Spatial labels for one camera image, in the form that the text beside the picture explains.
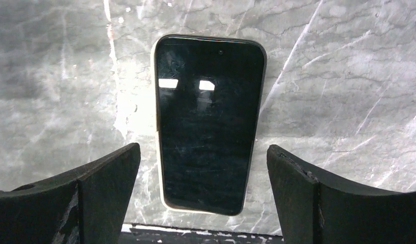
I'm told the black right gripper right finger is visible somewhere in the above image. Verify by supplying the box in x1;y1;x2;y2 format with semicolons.
266;144;416;243

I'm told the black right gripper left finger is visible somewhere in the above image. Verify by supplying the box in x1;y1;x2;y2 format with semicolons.
0;143;141;243

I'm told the black phone front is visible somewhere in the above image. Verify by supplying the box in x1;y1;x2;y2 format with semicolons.
152;34;267;216

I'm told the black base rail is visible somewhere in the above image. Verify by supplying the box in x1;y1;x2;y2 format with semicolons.
117;224;284;244

